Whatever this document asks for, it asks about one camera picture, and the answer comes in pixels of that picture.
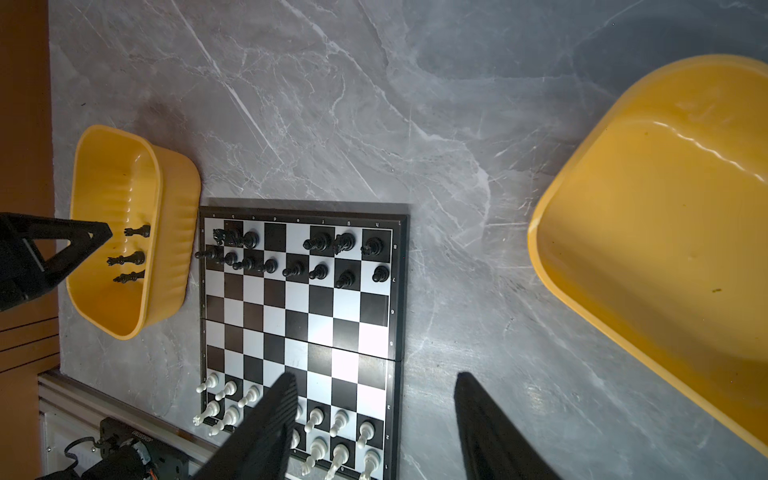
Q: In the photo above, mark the yellow right plastic tray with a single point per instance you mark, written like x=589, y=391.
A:
x=655, y=232

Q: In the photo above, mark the white pawn on board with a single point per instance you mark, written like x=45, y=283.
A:
x=211, y=381

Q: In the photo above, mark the black chess piece bishop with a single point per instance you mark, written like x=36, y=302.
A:
x=129, y=277

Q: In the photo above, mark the black white chess board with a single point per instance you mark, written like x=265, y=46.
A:
x=320, y=295

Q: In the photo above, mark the white chess piece knight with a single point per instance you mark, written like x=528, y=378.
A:
x=211, y=410

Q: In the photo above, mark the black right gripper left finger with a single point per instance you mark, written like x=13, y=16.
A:
x=259, y=447

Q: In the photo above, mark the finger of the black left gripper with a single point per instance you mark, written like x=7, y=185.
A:
x=38, y=253

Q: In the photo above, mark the yellow left plastic tray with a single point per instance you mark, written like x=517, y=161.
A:
x=149, y=197

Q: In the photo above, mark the yellow plastic tray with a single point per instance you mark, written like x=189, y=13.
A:
x=655, y=232
x=149, y=197

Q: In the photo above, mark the black pawn on board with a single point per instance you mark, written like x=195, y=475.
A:
x=213, y=253

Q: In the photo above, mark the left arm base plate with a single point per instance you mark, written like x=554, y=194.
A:
x=138, y=450

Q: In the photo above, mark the black chess piece small pawn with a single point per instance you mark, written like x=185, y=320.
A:
x=143, y=231

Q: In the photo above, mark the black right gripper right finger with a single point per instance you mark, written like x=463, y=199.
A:
x=492, y=447

